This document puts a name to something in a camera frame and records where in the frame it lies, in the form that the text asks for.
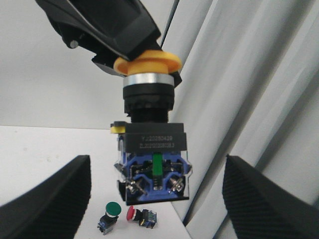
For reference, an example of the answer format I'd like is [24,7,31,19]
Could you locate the yellow push button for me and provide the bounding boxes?
[109,49,193,206]

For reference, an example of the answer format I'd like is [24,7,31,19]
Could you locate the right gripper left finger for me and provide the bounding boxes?
[0,155,91,239]

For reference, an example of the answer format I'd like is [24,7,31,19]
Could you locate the lying red push button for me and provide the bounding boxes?
[126,206,157,229]

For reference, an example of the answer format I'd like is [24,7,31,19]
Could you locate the black camera cable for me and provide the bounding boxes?
[160,0,180,48]

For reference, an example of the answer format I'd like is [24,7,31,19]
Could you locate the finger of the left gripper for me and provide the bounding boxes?
[91,41,182,88]

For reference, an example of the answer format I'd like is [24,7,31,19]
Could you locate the left green push button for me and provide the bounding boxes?
[97,202,122,235]

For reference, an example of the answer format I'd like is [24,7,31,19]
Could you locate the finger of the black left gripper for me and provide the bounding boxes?
[37,0,160,60]

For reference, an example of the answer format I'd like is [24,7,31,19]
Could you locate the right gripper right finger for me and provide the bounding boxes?
[222,155,319,239]

